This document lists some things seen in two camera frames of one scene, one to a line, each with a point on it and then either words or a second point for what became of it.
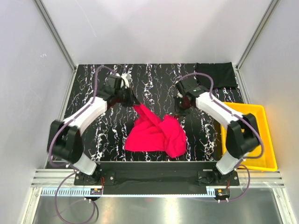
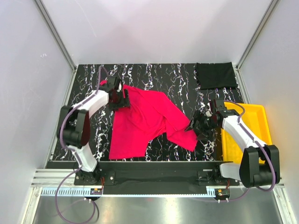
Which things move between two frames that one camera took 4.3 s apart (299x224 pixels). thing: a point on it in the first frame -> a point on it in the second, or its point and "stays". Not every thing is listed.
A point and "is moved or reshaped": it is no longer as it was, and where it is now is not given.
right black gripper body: [182, 109] -> [201, 124]
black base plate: [156, 178] stays
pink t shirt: [149, 133] is moved or reshaped
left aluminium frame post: [57, 39] stays
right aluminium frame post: [237, 67] stays
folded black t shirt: [222, 73] stays
